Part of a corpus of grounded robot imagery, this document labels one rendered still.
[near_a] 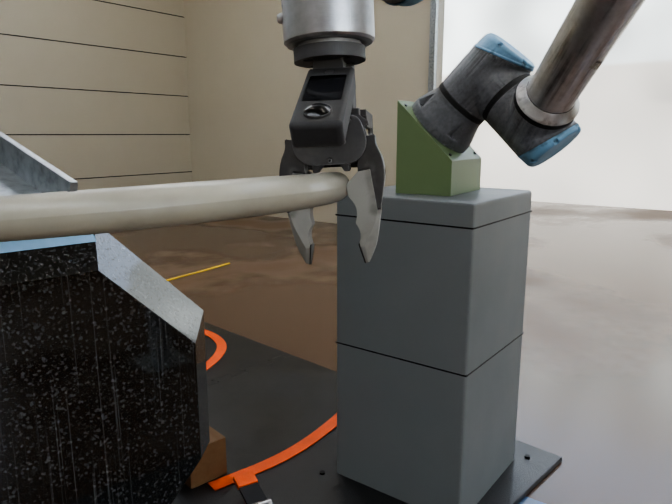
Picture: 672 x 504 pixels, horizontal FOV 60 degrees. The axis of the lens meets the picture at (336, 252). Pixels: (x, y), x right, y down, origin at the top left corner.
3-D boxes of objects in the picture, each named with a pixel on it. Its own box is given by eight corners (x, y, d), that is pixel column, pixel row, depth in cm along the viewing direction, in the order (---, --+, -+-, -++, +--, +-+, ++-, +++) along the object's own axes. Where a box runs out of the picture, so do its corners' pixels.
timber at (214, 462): (227, 473, 174) (226, 436, 171) (191, 490, 166) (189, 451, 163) (178, 435, 195) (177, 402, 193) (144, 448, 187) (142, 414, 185)
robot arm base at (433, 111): (429, 104, 168) (453, 77, 163) (473, 151, 164) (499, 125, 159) (401, 102, 152) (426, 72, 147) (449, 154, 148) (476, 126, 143)
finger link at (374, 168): (396, 204, 58) (372, 117, 57) (394, 205, 56) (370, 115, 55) (350, 216, 59) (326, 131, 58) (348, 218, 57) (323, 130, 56)
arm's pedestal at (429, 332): (399, 415, 213) (404, 181, 196) (536, 460, 183) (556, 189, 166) (312, 478, 174) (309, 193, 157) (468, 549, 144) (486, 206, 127)
